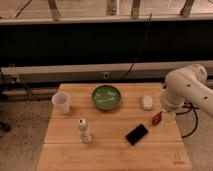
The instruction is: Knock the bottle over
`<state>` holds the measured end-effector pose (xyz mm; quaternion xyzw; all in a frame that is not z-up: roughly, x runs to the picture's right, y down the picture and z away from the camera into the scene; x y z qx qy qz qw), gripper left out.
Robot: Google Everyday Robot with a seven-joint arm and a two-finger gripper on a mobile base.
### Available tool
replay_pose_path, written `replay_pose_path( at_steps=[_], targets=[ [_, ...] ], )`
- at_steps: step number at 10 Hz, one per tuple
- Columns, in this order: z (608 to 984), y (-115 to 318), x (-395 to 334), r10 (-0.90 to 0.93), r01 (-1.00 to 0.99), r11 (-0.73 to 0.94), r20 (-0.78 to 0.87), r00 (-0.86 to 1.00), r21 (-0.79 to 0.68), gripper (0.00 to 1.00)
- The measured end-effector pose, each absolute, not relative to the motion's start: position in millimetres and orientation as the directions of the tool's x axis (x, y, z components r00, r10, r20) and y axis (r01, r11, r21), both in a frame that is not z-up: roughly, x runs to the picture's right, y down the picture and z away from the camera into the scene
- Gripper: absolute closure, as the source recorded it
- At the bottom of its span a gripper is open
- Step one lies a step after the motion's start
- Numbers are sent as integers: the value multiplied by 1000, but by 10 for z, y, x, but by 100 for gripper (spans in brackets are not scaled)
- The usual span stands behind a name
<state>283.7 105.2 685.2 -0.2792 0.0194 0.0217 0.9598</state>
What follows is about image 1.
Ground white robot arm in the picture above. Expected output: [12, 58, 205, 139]
[160, 64, 213, 118]

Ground green bowl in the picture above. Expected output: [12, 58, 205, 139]
[91, 85, 121, 111]

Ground white rectangular block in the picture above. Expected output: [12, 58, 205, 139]
[142, 95, 153, 110]

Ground wooden table board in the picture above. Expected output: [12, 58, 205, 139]
[37, 83, 192, 171]

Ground white plastic cup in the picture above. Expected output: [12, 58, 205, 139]
[52, 92, 70, 114]

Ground black smartphone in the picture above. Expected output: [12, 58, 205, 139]
[125, 124, 148, 145]

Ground small red packet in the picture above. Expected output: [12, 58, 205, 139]
[152, 112, 162, 126]

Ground black hanging cable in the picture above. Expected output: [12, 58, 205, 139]
[119, 12, 153, 81]

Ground black floor cable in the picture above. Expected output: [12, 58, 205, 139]
[175, 103, 199, 139]

